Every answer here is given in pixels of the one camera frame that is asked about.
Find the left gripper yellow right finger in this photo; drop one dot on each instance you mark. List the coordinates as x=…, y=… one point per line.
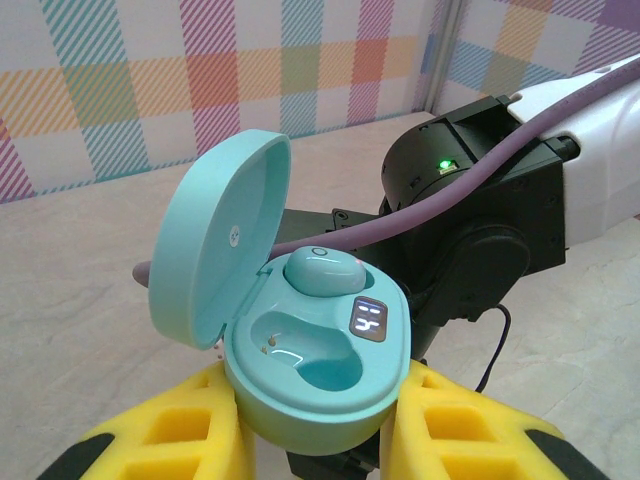
x=410, y=440

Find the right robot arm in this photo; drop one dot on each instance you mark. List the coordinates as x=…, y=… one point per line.
x=600, y=150

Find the aluminium corner post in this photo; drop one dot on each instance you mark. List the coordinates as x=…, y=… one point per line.
x=445, y=55

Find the blue earbud charging case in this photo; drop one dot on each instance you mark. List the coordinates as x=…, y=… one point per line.
x=320, y=390

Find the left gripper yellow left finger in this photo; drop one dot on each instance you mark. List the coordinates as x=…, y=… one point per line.
x=225, y=430

